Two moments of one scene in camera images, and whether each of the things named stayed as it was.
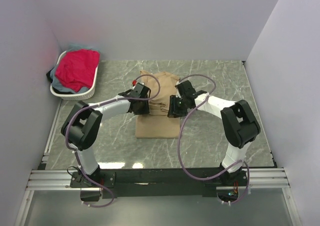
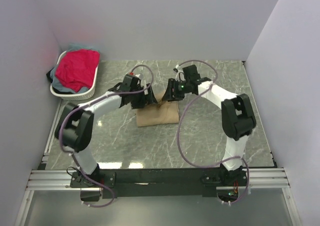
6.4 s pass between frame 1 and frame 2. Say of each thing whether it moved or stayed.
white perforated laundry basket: stayed
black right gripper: moved
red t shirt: stayed
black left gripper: moved
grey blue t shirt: stayed
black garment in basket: stayed
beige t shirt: moved
